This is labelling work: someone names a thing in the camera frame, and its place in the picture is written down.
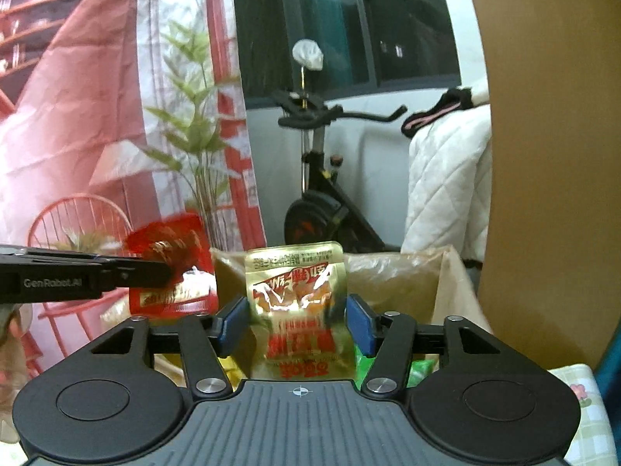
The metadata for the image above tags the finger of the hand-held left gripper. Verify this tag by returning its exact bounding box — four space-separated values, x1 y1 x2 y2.
97 256 178 289

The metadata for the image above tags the teal curtain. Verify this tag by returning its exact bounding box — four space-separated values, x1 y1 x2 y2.
594 327 621 401

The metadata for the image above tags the red snack packet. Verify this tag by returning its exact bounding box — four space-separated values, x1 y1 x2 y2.
125 214 220 319

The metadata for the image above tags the yellow snack packet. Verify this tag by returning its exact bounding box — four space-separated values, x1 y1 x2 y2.
217 355 246 390

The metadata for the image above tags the brown cardboard box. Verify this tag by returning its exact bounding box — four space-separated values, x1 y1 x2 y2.
210 245 494 380

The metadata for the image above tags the black exercise bike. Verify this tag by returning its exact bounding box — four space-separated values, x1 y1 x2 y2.
271 89 409 256

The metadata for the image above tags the green checked bunny tablecloth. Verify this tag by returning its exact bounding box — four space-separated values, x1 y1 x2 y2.
547 363 614 466

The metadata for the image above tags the gold snack packet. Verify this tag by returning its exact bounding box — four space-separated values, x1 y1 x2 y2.
244 242 358 381

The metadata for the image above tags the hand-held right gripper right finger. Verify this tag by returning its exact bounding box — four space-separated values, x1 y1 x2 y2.
345 294 501 400

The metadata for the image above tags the black and pink garment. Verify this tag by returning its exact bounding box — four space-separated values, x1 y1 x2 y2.
400 86 474 138

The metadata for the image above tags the white quilted blanket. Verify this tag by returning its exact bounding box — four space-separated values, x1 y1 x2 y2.
402 78 494 259

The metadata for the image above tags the red printed backdrop cloth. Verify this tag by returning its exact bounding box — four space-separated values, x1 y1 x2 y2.
0 0 269 443

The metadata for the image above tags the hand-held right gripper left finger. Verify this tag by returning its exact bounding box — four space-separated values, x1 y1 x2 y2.
90 295 250 400

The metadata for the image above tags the wooden board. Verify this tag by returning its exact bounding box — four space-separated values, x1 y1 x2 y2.
458 0 621 368

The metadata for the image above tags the green snack packet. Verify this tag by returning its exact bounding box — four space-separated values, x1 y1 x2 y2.
353 344 440 390

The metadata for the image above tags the white cloth cap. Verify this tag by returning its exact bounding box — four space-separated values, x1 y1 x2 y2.
292 39 324 71

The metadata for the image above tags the dark framed window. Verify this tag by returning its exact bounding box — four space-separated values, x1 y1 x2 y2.
232 0 463 104

